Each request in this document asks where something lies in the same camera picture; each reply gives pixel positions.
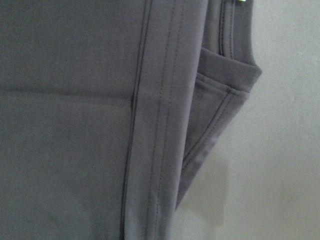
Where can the dark brown t-shirt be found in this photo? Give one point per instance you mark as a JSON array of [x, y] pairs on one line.
[[108, 109]]

